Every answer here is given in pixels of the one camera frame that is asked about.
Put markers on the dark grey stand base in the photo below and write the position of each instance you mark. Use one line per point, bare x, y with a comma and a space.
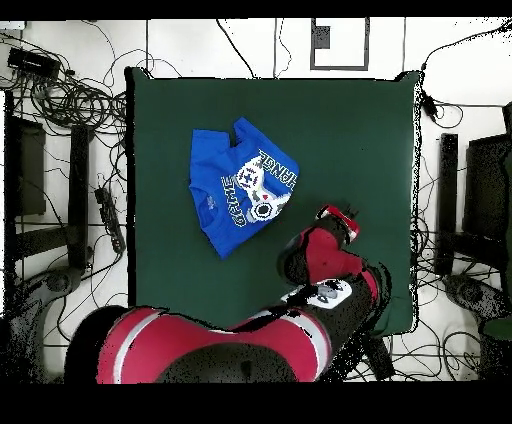
472, 292
58, 282

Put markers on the blue printed t-shirt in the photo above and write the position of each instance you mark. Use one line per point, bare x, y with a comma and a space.
212, 168

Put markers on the dark flat panel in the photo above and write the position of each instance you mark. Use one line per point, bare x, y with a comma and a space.
32, 168
486, 188

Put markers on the dark green table cloth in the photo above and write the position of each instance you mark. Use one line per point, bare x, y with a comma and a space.
360, 120

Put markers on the black upright post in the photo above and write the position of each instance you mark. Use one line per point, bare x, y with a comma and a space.
78, 192
447, 200

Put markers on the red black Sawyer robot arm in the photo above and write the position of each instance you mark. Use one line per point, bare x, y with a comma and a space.
200, 344

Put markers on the grey square floor frame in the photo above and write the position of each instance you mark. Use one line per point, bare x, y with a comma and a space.
321, 38

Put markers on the black power adapter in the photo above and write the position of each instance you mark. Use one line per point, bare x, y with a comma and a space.
430, 107

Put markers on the black box device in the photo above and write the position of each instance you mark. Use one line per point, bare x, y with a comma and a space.
34, 63

